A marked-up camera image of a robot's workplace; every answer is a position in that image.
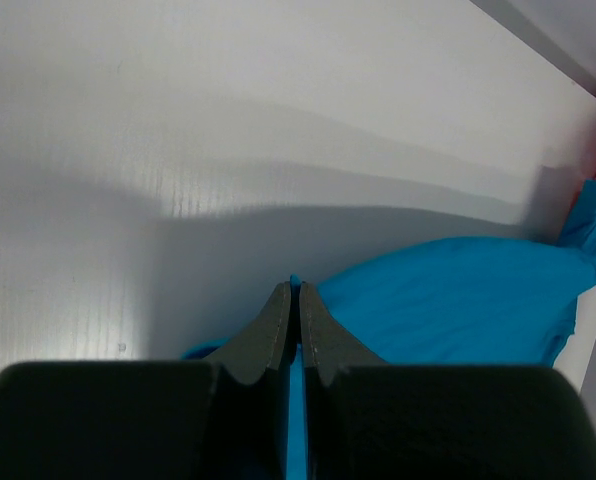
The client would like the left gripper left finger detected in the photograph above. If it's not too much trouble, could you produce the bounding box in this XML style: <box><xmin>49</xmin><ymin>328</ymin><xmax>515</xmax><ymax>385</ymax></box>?
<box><xmin>0</xmin><ymin>283</ymin><xmax>292</xmax><ymax>479</ymax></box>

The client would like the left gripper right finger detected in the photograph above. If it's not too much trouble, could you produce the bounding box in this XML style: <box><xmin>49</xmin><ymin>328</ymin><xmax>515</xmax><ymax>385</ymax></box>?
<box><xmin>299</xmin><ymin>283</ymin><xmax>596</xmax><ymax>479</ymax></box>

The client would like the teal blue t shirt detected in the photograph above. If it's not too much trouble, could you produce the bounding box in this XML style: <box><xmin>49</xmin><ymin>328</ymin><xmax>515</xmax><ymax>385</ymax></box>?
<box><xmin>180</xmin><ymin>178</ymin><xmax>596</xmax><ymax>480</ymax></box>

